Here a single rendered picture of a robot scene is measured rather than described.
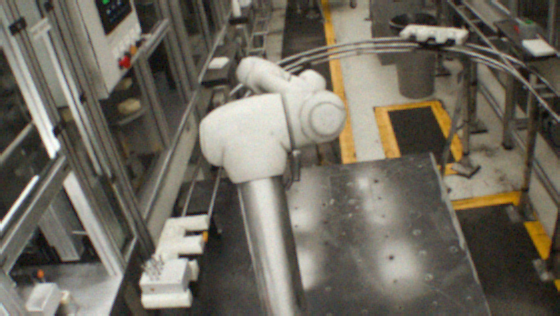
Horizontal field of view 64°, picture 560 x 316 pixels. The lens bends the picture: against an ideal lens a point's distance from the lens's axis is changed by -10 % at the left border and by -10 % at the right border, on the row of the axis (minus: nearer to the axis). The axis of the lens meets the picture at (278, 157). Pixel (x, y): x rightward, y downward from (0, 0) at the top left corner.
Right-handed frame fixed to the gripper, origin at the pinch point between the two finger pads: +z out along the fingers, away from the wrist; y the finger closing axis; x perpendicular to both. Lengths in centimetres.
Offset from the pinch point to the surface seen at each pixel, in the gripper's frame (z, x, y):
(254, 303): 34.7, 1.8, -15.1
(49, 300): 52, 48, 24
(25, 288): 53, 51, 30
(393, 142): -68, -184, -11
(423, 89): -126, -225, -12
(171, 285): 36.0, 29.2, 1.8
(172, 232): 26.7, 5.9, 19.3
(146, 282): 38.9, 30.0, 8.7
